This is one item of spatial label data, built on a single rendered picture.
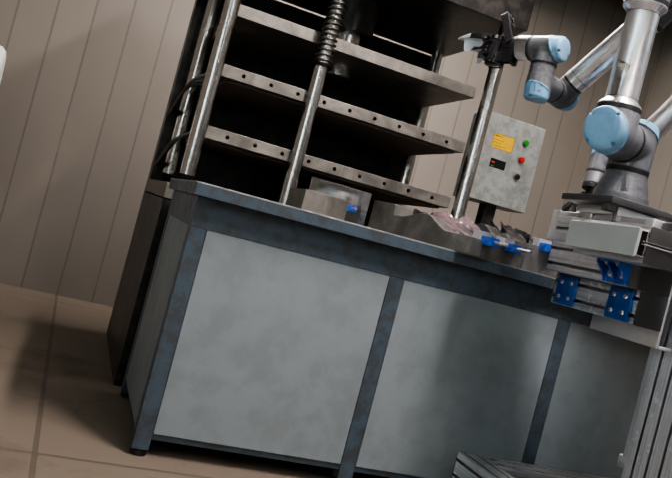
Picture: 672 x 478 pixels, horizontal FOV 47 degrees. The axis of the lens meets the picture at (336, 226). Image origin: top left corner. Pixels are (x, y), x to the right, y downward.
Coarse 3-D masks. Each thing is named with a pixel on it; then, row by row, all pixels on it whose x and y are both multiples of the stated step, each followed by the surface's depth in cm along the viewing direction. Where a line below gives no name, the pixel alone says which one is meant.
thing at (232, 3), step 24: (216, 0) 358; (240, 0) 295; (216, 48) 293; (192, 72) 357; (216, 72) 293; (192, 96) 358; (480, 120) 330; (192, 144) 292; (480, 144) 330; (168, 168) 357; (192, 168) 293; (408, 168) 394; (456, 192) 332; (456, 216) 329
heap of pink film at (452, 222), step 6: (438, 216) 257; (444, 216) 254; (450, 216) 256; (462, 216) 268; (450, 222) 254; (456, 222) 254; (462, 222) 263; (468, 222) 263; (456, 228) 251; (468, 228) 260; (474, 228) 259
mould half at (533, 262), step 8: (480, 224) 288; (488, 232) 281; (496, 232) 282; (512, 232) 289; (520, 240) 284; (528, 248) 256; (536, 248) 257; (528, 256) 256; (536, 256) 257; (544, 256) 258; (520, 264) 256; (528, 264) 256; (536, 264) 257; (544, 264) 258; (536, 272) 257; (544, 272) 258; (552, 272) 259
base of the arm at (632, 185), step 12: (612, 168) 212; (624, 168) 210; (636, 168) 209; (600, 180) 215; (612, 180) 210; (624, 180) 209; (636, 180) 209; (600, 192) 211; (612, 192) 208; (624, 192) 207; (636, 192) 208; (648, 204) 211
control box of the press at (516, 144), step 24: (504, 120) 347; (504, 144) 348; (528, 144) 350; (480, 168) 345; (504, 168) 349; (528, 168) 353; (480, 192) 346; (504, 192) 350; (528, 192) 354; (480, 216) 354
